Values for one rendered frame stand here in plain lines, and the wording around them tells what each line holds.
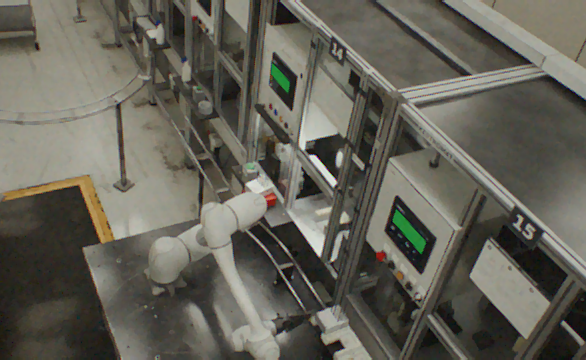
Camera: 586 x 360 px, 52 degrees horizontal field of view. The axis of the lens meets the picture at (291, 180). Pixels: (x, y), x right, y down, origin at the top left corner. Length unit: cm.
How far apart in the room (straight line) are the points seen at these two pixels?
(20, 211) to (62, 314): 101
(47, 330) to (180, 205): 136
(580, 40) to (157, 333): 465
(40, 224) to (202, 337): 193
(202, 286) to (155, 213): 146
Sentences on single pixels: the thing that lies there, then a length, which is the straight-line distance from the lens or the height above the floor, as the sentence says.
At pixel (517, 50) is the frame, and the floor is 204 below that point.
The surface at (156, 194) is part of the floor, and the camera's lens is 473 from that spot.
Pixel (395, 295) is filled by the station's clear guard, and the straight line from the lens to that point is 266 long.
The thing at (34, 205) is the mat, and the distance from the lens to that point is 474.
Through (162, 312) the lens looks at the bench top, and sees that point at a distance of 313.
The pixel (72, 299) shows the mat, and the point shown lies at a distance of 409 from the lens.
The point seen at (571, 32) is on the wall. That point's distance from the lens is 627.
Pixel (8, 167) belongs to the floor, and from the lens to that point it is 514.
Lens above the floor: 319
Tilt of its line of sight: 40 degrees down
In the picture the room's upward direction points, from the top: 9 degrees clockwise
